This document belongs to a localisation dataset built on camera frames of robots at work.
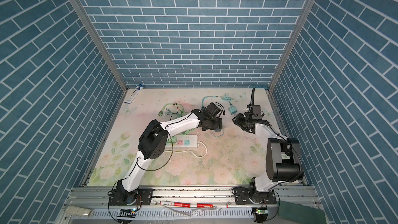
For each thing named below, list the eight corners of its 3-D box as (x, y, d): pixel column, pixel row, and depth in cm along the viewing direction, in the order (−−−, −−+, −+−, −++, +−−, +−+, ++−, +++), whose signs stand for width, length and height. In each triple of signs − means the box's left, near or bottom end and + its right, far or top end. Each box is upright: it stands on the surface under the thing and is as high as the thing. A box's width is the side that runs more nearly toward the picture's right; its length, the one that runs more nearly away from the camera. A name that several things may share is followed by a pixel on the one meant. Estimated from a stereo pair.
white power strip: (166, 148, 91) (166, 146, 89) (168, 137, 96) (168, 134, 94) (197, 148, 91) (196, 146, 89) (197, 137, 96) (197, 135, 94)
